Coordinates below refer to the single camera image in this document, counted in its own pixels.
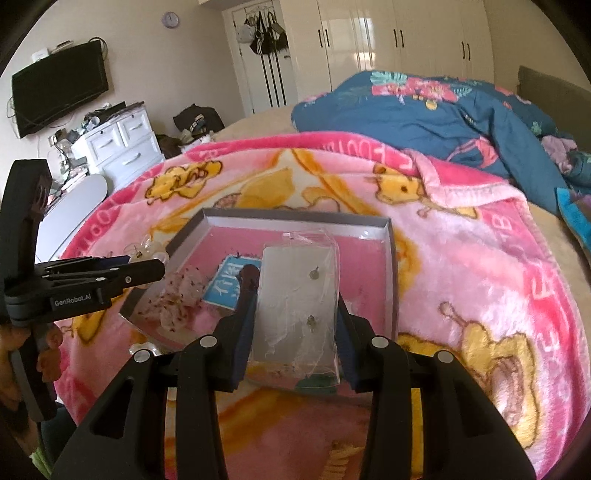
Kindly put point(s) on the white door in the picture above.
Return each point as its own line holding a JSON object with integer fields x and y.
{"x": 288, "y": 78}

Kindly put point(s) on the blue printed card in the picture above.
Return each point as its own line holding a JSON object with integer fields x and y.
{"x": 221, "y": 286}

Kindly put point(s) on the person's left hand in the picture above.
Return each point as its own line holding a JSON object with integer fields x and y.
{"x": 50, "y": 360}

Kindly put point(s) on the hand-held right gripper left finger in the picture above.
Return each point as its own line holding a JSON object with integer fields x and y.
{"x": 244, "y": 327}

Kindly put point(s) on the grey-green headboard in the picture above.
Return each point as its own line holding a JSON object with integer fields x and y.
{"x": 554, "y": 87}

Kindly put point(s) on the dark bag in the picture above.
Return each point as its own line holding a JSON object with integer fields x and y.
{"x": 198, "y": 120}

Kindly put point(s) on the grey cardboard box tray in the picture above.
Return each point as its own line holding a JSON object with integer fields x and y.
{"x": 295, "y": 220}

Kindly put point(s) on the white wardrobe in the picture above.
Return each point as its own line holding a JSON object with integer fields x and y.
{"x": 415, "y": 37}

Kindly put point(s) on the pink printed blanket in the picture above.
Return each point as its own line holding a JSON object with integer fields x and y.
{"x": 461, "y": 258}

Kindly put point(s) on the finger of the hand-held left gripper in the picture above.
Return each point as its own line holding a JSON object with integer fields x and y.
{"x": 92, "y": 264}
{"x": 134, "y": 274}

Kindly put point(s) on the round wall clock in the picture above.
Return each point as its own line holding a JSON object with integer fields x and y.
{"x": 171, "y": 19}

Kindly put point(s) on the blue floral quilt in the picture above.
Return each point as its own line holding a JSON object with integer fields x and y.
{"x": 415, "y": 120}

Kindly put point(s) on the hanging bags on door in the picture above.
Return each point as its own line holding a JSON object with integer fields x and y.
{"x": 265, "y": 32}

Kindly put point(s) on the black wall television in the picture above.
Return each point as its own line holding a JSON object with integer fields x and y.
{"x": 60, "y": 87}

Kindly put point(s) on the white oval board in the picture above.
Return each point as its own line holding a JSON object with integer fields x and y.
{"x": 78, "y": 203}

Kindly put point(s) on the bagged white earring card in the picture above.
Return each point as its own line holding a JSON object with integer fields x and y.
{"x": 295, "y": 300}

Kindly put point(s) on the sheer heart-dotted hair bow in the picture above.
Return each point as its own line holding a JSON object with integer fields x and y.
{"x": 178, "y": 295}

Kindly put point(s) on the teal purple pillow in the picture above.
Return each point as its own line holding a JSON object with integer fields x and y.
{"x": 577, "y": 217}

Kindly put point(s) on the white dresser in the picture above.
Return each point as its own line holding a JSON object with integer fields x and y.
{"x": 124, "y": 147}

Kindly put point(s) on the brown bow hair clip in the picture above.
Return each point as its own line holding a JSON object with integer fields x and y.
{"x": 249, "y": 277}

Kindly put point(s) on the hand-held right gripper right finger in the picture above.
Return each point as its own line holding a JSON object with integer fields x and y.
{"x": 347, "y": 337}

